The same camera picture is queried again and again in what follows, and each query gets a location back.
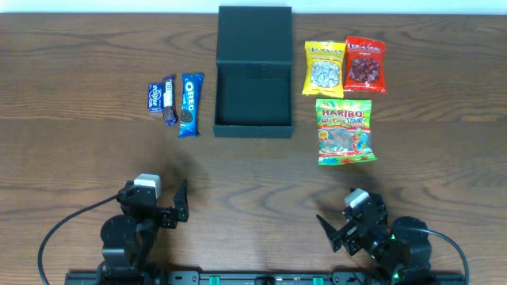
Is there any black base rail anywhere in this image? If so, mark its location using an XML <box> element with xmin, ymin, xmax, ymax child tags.
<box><xmin>64</xmin><ymin>271</ymin><xmax>465</xmax><ymax>285</ymax></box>

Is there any blue Eclipse mint pack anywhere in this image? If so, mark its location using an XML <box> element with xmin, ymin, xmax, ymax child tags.
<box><xmin>147</xmin><ymin>82</ymin><xmax>163</xmax><ymax>113</ymax></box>

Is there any dark blue snack bar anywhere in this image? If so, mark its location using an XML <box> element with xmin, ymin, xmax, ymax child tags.
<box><xmin>162</xmin><ymin>74</ymin><xmax>178</xmax><ymax>126</ymax></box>

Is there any yellow Hacks candy bag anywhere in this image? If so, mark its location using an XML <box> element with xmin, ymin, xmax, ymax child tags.
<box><xmin>302</xmin><ymin>41</ymin><xmax>345</xmax><ymax>98</ymax></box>

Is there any dark green open box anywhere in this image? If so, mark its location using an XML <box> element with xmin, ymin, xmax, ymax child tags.
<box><xmin>213</xmin><ymin>6</ymin><xmax>293</xmax><ymax>139</ymax></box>

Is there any blue Oreo cookie pack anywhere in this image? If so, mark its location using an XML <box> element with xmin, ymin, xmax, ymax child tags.
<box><xmin>178</xmin><ymin>73</ymin><xmax>204</xmax><ymax>139</ymax></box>

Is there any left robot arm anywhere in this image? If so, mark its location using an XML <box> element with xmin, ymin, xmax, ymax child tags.
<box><xmin>96</xmin><ymin>173</ymin><xmax>189</xmax><ymax>284</ymax></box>

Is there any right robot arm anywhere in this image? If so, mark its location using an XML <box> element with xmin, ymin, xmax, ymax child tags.
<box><xmin>316</xmin><ymin>188</ymin><xmax>432</xmax><ymax>284</ymax></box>

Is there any Haribo worms gummy bag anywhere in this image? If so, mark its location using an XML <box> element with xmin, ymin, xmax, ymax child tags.
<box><xmin>315</xmin><ymin>99</ymin><xmax>376</xmax><ymax>165</ymax></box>

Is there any red Hacks candy bag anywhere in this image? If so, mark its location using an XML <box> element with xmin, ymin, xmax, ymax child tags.
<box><xmin>344</xmin><ymin>36</ymin><xmax>386</xmax><ymax>93</ymax></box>

